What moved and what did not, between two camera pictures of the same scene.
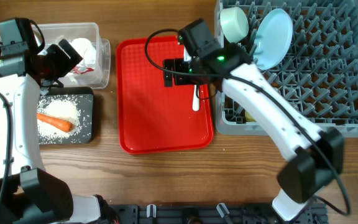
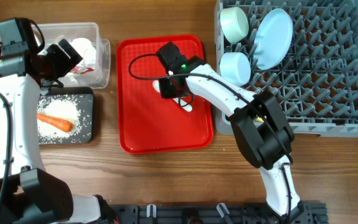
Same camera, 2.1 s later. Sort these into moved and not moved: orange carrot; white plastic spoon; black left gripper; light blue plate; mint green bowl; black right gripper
Moved: white plastic spoon; black right gripper
Not moved: mint green bowl; light blue plate; orange carrot; black left gripper
